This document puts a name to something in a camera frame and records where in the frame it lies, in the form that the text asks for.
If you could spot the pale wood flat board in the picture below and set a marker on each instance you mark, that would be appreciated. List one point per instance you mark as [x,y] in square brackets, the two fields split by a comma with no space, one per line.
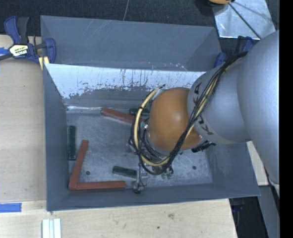
[19,133]

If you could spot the dark green flat block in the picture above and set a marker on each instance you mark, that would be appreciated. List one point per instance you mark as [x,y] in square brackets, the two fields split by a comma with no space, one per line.
[124,171]
[72,142]

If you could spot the black cylinder on white bracket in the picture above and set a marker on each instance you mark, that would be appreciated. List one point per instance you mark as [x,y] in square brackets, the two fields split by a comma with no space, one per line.
[202,145]

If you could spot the red-brown flat block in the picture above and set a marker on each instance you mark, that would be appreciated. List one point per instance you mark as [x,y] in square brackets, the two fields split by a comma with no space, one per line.
[116,115]
[79,162]
[100,185]

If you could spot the grey metal bin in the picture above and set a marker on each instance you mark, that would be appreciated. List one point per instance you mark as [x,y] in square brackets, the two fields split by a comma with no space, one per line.
[106,142]

